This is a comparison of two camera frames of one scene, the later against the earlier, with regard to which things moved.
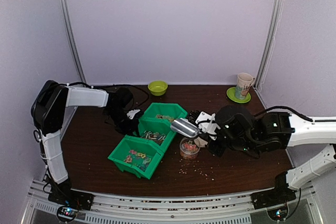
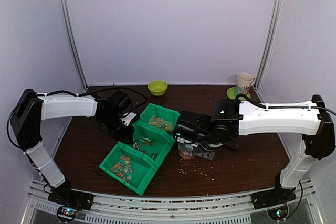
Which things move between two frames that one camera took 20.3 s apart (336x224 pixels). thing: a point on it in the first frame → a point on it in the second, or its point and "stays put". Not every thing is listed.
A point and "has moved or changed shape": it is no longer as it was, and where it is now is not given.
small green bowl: [157, 88] stays put
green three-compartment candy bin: [142, 153] has moved or changed shape
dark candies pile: [153, 135] → [146, 141]
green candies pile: [160, 116] → [160, 123]
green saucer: [231, 93] stays put
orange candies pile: [138, 159] → [124, 169]
